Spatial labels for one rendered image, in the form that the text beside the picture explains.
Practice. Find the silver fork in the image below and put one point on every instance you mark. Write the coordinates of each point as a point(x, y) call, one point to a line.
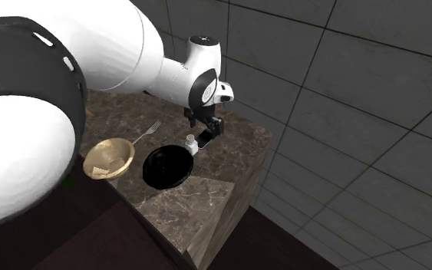
point(149, 131)

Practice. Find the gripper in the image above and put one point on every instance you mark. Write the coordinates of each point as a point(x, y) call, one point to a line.
point(201, 113)

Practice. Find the white salt shaker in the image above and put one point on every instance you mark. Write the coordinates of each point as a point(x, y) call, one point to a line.
point(191, 145)

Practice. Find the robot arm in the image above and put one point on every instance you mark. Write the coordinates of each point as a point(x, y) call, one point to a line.
point(118, 45)

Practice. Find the black bowl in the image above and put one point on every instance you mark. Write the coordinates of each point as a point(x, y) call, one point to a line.
point(167, 166)

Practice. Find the gold bowl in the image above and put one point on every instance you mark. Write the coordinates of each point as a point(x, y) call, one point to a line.
point(108, 158)

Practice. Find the small orange object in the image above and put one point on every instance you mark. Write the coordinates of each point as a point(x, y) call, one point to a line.
point(89, 111)

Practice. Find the black smartphone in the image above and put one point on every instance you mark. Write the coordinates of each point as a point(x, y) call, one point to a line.
point(203, 140)

